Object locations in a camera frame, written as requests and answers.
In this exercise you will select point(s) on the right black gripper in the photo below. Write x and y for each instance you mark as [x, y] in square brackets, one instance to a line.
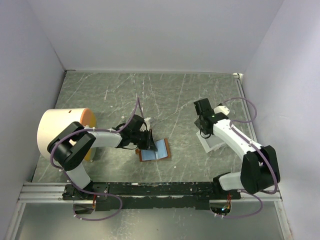
[197, 122]

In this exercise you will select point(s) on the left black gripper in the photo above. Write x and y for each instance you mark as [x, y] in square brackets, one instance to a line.
[149, 144]

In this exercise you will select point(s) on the brown leather card holder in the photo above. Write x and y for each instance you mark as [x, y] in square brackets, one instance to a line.
[163, 152]

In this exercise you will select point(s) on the white card tray box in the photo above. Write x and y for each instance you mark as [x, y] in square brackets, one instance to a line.
[212, 143]

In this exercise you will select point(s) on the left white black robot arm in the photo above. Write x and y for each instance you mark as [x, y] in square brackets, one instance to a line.
[70, 147]

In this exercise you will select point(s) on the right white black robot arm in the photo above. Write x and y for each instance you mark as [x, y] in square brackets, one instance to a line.
[259, 165]

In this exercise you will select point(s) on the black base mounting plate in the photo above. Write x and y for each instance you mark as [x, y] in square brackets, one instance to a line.
[111, 203]

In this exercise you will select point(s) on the white orange cylinder drum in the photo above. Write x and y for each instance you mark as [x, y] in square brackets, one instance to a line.
[54, 121]

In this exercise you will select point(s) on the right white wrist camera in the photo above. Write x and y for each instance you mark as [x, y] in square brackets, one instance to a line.
[221, 109]

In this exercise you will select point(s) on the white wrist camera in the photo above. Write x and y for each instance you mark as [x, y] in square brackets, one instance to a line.
[147, 122]
[221, 109]

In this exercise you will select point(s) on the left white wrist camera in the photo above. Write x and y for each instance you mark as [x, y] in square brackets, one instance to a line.
[147, 122]

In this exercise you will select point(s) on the aluminium right side rail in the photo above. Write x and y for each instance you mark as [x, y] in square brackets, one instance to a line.
[246, 100]

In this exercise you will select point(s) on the aluminium rail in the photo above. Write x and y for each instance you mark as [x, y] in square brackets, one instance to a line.
[246, 100]
[57, 192]

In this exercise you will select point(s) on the aluminium front rail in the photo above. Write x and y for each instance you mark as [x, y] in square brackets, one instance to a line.
[57, 192]

